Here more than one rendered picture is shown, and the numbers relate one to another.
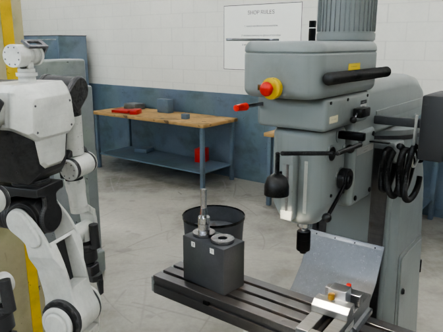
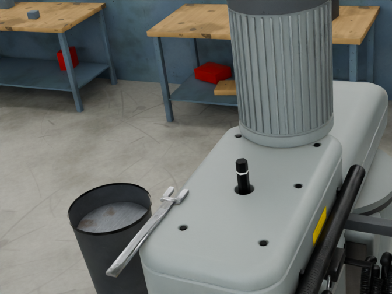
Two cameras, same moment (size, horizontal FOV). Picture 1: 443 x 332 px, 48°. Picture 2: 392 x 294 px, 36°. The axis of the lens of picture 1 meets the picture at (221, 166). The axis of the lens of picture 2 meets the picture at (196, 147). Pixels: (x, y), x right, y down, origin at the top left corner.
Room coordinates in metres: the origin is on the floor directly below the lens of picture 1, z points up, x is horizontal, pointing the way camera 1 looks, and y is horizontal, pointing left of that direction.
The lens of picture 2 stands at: (0.69, -0.08, 2.51)
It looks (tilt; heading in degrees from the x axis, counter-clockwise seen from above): 29 degrees down; 352
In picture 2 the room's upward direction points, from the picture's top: 8 degrees counter-clockwise
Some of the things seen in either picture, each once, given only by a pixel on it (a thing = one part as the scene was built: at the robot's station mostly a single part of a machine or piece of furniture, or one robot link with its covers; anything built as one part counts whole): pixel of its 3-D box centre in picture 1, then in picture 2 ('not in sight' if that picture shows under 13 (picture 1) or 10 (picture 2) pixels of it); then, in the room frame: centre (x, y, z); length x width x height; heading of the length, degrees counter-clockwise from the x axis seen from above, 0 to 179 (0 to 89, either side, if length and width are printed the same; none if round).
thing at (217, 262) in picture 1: (213, 258); not in sight; (1.81, 0.03, 1.06); 0.22 x 0.12 x 0.20; 48
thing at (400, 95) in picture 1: (367, 101); (319, 157); (1.99, -0.58, 1.66); 0.80 x 0.23 x 0.20; 143
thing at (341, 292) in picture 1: (339, 295); not in sight; (1.50, -0.39, 1.07); 0.06 x 0.05 x 0.06; 55
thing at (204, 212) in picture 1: (204, 202); not in sight; (1.85, 0.07, 1.28); 0.03 x 0.03 x 0.11
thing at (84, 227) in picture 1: (84, 237); not in sight; (1.76, 0.52, 1.17); 0.11 x 0.11 x 0.11; 67
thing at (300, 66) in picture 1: (312, 66); (250, 219); (1.60, -0.29, 1.81); 0.47 x 0.26 x 0.16; 143
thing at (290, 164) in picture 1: (289, 186); not in sight; (1.50, -0.21, 1.44); 0.04 x 0.04 x 0.21; 53
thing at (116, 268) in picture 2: (252, 39); (148, 228); (1.53, -0.09, 1.89); 0.24 x 0.04 x 0.01; 143
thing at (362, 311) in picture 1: (335, 313); not in sight; (1.48, -0.38, 1.02); 0.35 x 0.15 x 0.11; 145
